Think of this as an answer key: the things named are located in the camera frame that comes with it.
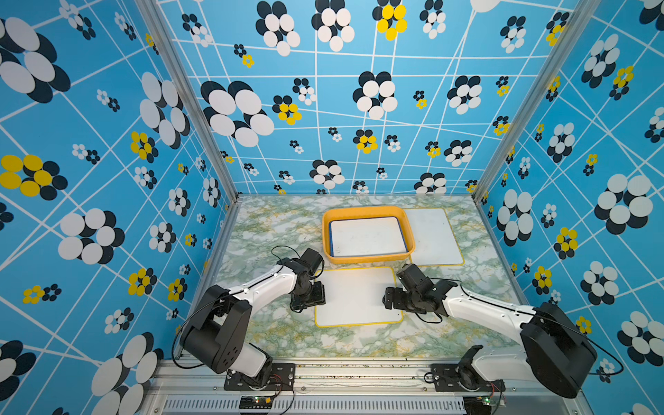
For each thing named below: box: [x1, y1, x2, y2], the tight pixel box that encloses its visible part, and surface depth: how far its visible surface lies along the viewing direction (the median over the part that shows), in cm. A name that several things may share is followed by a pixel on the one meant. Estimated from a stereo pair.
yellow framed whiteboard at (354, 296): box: [314, 266, 404, 328], surface depth 93 cm
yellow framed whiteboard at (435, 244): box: [403, 207, 465, 268], surface depth 107 cm
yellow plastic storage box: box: [321, 205, 415, 264], surface depth 107 cm
